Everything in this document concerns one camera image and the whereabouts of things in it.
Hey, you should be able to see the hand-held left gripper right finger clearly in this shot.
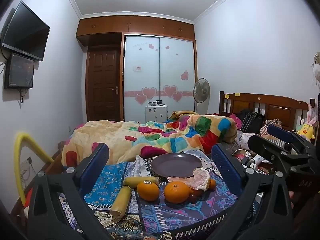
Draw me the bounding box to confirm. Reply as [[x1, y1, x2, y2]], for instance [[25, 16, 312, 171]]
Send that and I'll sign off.
[[210, 143, 295, 240]]

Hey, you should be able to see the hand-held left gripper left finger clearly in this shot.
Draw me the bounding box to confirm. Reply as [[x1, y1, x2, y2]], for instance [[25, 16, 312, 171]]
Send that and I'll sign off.
[[27, 142, 113, 240]]

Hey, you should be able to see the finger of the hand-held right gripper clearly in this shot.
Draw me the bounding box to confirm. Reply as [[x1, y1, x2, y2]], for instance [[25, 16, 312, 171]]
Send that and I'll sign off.
[[267, 124, 318, 153], [247, 134, 300, 171]]

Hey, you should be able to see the peeled pomelo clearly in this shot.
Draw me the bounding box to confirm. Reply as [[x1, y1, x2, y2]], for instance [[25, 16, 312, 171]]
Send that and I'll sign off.
[[167, 168, 211, 192]]

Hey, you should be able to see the yellow corn cob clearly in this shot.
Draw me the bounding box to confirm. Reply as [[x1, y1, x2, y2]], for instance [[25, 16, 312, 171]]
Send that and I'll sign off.
[[124, 176, 160, 188]]

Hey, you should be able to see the yellow banana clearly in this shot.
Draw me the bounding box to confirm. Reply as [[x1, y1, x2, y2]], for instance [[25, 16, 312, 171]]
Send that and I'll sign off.
[[109, 185, 132, 221]]

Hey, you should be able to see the purple round plate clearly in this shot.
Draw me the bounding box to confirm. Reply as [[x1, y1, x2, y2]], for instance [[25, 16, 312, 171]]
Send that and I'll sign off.
[[151, 153, 202, 178]]

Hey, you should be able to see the large plain orange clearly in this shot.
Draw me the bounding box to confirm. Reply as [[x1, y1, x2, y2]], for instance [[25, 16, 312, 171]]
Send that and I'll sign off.
[[164, 181, 191, 204]]

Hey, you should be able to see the large orange with sticker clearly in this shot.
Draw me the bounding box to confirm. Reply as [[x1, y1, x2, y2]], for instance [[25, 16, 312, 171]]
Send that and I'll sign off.
[[136, 180, 160, 202]]

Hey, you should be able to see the pink striped bag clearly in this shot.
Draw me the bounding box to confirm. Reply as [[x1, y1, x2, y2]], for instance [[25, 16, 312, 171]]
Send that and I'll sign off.
[[260, 119, 283, 137]]

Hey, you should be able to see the wooden bed headboard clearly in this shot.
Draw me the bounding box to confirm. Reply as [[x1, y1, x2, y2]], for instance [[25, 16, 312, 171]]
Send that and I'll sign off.
[[219, 91, 309, 131]]

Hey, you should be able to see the yellow chick plush toy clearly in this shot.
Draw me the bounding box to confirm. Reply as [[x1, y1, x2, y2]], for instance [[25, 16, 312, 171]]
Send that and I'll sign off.
[[296, 124, 316, 143]]

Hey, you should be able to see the grey pillow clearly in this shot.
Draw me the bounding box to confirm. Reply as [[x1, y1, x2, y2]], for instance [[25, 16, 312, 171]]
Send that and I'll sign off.
[[224, 132, 248, 153]]

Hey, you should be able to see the black backpack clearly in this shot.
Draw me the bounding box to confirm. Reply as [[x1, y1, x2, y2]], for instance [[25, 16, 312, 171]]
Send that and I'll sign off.
[[241, 112, 264, 134]]

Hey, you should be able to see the white dotted cloth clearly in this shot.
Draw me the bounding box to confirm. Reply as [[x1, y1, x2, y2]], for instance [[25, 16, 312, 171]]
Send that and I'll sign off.
[[184, 149, 213, 168]]

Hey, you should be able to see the blue patterned cloth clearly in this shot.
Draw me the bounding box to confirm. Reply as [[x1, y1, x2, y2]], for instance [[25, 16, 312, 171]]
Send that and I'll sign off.
[[84, 162, 131, 209]]

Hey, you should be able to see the pink bunny plush toy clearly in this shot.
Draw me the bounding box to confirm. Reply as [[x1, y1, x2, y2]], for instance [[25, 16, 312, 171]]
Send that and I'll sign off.
[[307, 104, 320, 127]]

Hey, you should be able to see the white crumpled cloth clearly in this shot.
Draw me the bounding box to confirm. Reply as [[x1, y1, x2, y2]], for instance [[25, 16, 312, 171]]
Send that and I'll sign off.
[[134, 155, 152, 178]]

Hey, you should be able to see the colourful patchwork blanket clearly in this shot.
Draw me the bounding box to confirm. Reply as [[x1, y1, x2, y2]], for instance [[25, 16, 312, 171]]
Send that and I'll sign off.
[[62, 110, 238, 167]]

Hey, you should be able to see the white hanging plush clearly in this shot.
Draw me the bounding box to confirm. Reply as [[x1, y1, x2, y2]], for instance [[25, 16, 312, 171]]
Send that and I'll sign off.
[[312, 52, 320, 88]]

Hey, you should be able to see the purple patterned tablecloth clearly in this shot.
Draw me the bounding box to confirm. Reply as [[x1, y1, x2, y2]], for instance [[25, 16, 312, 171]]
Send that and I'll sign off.
[[57, 160, 260, 240]]

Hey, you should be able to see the white hard case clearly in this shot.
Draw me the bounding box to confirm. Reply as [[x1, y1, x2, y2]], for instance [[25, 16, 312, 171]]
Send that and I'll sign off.
[[145, 100, 169, 124]]

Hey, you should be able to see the brown wooden door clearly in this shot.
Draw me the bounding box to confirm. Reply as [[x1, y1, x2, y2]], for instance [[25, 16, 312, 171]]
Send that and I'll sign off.
[[86, 46, 122, 122]]

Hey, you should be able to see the white standing fan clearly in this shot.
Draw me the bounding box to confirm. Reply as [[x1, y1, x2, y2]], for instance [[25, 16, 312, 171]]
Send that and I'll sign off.
[[193, 78, 211, 112]]

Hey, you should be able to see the yellow foam tube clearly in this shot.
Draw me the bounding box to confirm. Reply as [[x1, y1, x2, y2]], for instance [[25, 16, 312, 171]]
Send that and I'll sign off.
[[14, 133, 54, 205]]

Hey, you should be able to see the frosted sliding wardrobe door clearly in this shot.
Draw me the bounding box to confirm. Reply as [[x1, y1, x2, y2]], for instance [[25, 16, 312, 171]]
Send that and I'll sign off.
[[125, 36, 160, 123], [159, 37, 195, 113]]

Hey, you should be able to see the wooden overhead cabinet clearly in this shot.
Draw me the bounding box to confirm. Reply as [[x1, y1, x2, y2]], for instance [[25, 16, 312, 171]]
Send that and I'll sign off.
[[76, 16, 196, 47]]

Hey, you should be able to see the small black wall monitor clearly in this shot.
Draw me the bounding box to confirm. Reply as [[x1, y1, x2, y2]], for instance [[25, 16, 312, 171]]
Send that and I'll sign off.
[[4, 53, 35, 89]]

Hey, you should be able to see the large black wall television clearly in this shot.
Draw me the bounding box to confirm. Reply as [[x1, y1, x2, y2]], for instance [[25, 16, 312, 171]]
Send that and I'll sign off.
[[1, 1, 51, 62]]

